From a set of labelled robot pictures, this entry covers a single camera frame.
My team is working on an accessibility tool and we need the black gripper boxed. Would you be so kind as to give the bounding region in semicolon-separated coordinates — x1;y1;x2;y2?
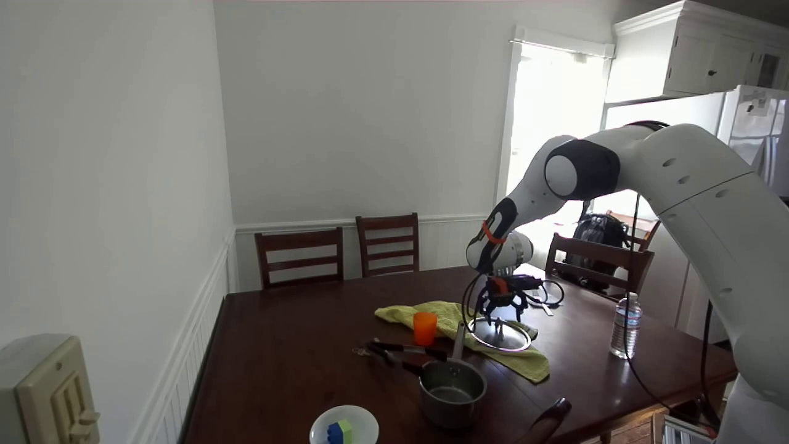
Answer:
477;275;547;328

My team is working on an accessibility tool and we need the glass pot lid steel rim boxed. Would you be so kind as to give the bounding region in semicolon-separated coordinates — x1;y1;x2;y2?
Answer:
462;314;539;357

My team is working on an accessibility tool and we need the white bowl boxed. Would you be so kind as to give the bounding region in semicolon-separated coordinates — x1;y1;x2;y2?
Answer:
308;402;382;444

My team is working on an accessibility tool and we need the yellow-green towel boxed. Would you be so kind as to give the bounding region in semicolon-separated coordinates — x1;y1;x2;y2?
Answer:
372;299;554;387

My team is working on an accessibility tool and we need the orange plastic cup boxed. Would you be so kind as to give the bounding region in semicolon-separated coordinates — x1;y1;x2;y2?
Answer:
412;308;440;351

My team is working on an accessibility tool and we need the steel saucepan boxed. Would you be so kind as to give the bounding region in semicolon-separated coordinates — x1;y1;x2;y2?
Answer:
417;322;491;434

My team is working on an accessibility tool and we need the dark wooden curved-top chair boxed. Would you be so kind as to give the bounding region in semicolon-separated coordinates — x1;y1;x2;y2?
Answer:
525;396;575;444

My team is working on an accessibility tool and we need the dark wooden slat-back chair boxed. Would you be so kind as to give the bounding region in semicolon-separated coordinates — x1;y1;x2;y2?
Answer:
351;213;422;282
545;233;658;299
626;214;662;255
253;225;346;294

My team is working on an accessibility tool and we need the clear plastic water bottle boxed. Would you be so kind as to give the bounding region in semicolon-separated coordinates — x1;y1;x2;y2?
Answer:
607;289;644;363

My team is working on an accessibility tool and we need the black bag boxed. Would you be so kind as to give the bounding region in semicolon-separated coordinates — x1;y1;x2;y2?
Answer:
575;209;635;252

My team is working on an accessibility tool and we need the bright window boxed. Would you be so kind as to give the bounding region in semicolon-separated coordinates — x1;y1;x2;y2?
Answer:
496;27;616;267

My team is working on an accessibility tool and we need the white refrigerator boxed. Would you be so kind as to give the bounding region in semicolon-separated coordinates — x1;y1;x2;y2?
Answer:
600;83;789;349

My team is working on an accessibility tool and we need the white upper cabinet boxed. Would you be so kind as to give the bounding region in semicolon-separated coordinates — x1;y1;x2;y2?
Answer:
603;0;789;106

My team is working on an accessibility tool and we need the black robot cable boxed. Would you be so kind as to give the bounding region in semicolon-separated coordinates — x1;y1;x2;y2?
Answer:
455;268;572;333

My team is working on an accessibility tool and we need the black handled kitchen tool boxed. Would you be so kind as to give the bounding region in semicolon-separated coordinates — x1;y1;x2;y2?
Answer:
355;335;450;375

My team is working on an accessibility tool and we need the beige wall light switch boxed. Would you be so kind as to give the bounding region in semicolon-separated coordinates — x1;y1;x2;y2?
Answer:
0;330;102;444

